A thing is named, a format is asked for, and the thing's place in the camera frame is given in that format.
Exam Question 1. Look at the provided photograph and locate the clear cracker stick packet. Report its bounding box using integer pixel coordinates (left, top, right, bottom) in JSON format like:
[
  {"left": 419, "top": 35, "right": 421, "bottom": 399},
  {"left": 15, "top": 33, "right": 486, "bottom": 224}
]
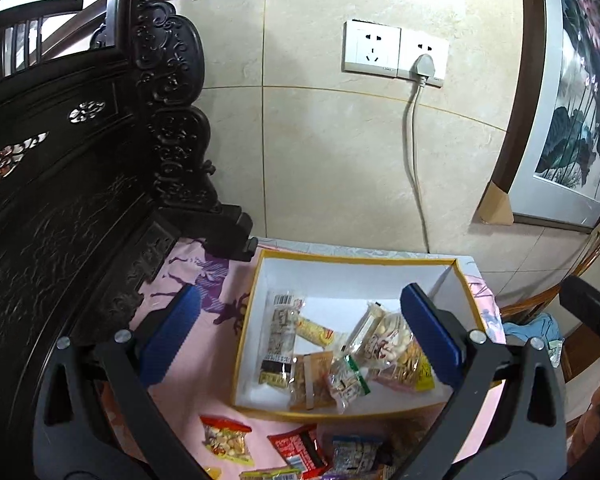
[{"left": 375, "top": 340, "right": 436, "bottom": 393}]

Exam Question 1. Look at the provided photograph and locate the yellow cracker bar packet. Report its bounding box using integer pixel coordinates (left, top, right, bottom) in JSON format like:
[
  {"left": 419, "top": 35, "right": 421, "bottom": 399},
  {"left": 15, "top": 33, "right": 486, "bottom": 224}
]
[{"left": 296, "top": 315, "right": 342, "bottom": 350}]

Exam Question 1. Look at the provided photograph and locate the green white candy packet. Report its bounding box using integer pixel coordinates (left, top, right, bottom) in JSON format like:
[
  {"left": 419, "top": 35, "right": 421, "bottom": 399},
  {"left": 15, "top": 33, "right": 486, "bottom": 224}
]
[{"left": 327, "top": 355, "right": 372, "bottom": 415}]

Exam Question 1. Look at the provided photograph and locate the dark red snack packet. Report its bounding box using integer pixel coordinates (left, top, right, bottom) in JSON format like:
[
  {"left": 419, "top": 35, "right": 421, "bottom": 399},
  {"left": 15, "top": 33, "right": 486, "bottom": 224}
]
[{"left": 267, "top": 424, "right": 331, "bottom": 478}]

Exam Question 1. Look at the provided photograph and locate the clear packet with black label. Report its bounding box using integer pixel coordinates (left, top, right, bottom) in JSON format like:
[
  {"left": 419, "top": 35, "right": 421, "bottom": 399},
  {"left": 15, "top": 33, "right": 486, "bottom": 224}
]
[{"left": 257, "top": 290, "right": 305, "bottom": 388}]

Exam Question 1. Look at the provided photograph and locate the white bean packet with cartoon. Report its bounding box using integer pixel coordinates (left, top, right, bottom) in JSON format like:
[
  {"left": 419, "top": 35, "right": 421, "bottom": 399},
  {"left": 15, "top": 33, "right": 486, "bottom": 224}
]
[{"left": 362, "top": 310, "right": 416, "bottom": 366}]

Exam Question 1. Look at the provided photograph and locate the yellow stick packet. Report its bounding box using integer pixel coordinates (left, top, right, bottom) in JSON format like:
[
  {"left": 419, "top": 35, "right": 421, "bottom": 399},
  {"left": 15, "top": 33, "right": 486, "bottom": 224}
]
[{"left": 240, "top": 467, "right": 301, "bottom": 480}]

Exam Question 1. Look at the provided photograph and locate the carved dark wooden bench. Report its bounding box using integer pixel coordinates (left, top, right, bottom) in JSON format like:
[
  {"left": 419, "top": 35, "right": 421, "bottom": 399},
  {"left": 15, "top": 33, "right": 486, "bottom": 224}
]
[{"left": 0, "top": 0, "right": 258, "bottom": 461}]

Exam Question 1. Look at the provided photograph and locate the yellow cardboard box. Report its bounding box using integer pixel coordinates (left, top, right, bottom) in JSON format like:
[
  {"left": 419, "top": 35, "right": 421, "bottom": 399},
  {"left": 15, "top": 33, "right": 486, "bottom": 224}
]
[{"left": 230, "top": 249, "right": 506, "bottom": 422}]

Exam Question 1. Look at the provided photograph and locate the blue white bean packet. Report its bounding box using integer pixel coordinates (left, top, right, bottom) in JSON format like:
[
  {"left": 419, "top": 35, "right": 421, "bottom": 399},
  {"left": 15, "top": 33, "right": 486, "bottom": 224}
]
[{"left": 330, "top": 432, "right": 386, "bottom": 476}]

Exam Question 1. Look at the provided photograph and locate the wooden chair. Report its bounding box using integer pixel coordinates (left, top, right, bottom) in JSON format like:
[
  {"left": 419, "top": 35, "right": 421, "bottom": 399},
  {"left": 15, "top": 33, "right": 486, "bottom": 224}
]
[{"left": 497, "top": 220, "right": 600, "bottom": 411}]

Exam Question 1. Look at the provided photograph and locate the framed lotus painting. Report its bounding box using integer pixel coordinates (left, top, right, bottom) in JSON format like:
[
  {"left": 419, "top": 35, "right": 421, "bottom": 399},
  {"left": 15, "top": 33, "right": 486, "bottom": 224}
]
[{"left": 490, "top": 0, "right": 600, "bottom": 233}]

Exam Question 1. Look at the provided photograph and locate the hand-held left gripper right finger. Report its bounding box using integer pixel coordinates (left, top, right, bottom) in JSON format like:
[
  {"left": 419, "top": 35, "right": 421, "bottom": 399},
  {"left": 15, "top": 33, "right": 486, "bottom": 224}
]
[{"left": 400, "top": 282, "right": 568, "bottom": 480}]

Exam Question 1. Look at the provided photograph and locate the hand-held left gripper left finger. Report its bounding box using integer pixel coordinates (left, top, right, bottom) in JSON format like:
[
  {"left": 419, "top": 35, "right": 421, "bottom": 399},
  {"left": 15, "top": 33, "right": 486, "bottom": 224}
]
[{"left": 32, "top": 282, "right": 203, "bottom": 480}]

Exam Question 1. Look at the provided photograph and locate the pink printed cloth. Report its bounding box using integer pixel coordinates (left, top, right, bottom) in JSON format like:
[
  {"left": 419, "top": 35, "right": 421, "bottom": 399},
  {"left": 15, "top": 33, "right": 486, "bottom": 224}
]
[{"left": 95, "top": 237, "right": 506, "bottom": 480}]

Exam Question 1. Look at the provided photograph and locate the grey plug with cable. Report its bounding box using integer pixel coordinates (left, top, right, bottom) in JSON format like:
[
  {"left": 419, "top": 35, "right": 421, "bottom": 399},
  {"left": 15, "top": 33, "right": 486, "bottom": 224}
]
[{"left": 404, "top": 54, "right": 436, "bottom": 255}]

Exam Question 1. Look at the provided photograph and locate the light blue cloth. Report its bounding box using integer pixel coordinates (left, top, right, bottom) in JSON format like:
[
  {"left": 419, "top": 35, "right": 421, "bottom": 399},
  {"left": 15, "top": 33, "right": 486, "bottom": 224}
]
[{"left": 502, "top": 312, "right": 561, "bottom": 348}]

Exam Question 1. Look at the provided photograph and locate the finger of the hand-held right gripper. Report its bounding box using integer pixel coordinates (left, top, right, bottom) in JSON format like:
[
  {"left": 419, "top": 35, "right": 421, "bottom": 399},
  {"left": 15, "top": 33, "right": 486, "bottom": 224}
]
[{"left": 559, "top": 274, "right": 600, "bottom": 357}]

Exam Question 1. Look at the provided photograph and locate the cardboard corner protector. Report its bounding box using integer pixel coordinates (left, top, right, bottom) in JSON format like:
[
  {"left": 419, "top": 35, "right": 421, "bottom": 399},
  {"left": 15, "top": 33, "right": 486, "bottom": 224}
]
[{"left": 474, "top": 180, "right": 516, "bottom": 226}]

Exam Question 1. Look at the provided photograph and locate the red-top mixed nut packet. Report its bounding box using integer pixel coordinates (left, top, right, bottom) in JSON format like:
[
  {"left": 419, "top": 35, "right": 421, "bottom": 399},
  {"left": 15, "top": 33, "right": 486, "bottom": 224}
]
[{"left": 200, "top": 414, "right": 255, "bottom": 467}]

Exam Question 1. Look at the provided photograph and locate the brown nut packet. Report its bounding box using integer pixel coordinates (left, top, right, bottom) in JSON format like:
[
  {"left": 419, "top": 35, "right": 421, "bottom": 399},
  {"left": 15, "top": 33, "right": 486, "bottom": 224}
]
[{"left": 289, "top": 351, "right": 336, "bottom": 413}]

